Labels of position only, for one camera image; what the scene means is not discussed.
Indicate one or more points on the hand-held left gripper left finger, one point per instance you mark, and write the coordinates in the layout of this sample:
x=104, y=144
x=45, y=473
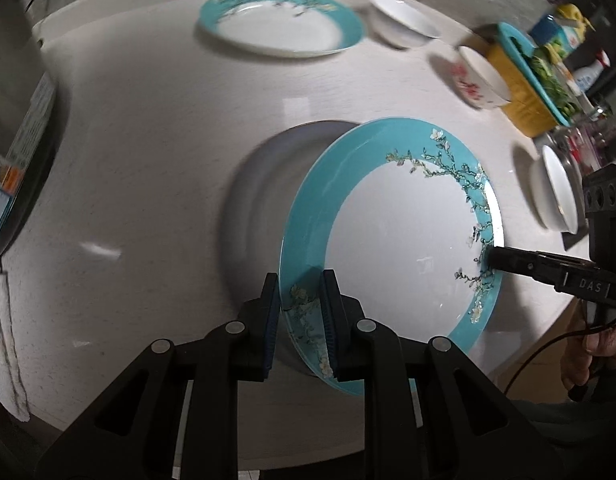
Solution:
x=270, y=327

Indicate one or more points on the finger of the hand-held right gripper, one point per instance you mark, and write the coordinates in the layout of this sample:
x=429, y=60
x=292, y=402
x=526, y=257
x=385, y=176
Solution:
x=518, y=262

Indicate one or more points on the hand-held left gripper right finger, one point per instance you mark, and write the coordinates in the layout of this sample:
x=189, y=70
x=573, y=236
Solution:
x=330, y=320

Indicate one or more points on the white bowl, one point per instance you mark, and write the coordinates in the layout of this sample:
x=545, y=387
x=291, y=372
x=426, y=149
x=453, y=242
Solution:
x=558, y=185
x=403, y=15

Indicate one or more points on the teal floral plate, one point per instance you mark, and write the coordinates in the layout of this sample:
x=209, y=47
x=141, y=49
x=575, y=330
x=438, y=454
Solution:
x=278, y=25
x=398, y=240

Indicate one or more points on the red floral bowl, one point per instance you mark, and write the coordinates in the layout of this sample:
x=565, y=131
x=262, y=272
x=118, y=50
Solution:
x=480, y=72

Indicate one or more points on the person's right hand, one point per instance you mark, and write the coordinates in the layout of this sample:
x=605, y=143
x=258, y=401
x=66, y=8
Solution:
x=575, y=365

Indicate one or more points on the yellow basket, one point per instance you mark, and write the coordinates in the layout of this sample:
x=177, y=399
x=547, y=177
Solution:
x=525, y=105

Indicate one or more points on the white spray bottle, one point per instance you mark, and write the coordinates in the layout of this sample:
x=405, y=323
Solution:
x=590, y=72

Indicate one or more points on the green leafy vegetables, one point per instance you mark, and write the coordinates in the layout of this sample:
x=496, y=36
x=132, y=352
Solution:
x=550, y=77

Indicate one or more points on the yellow bottle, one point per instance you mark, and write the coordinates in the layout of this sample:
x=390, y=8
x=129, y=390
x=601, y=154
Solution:
x=575, y=22

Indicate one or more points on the person's dark clothing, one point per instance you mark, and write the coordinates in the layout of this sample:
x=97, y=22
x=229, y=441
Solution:
x=573, y=445

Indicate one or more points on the white towel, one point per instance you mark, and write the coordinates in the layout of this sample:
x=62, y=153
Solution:
x=7, y=340

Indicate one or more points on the rice cooker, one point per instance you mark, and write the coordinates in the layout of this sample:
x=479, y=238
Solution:
x=22, y=160

